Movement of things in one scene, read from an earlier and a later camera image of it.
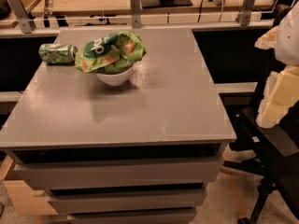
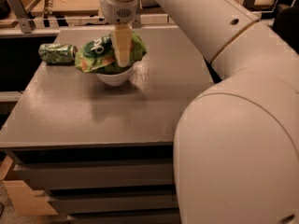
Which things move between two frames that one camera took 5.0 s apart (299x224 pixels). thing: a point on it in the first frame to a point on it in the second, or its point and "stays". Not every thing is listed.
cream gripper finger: [281, 92] to [119, 4]
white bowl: [117, 78] stays
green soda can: [58, 54] stays
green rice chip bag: [109, 53] stays
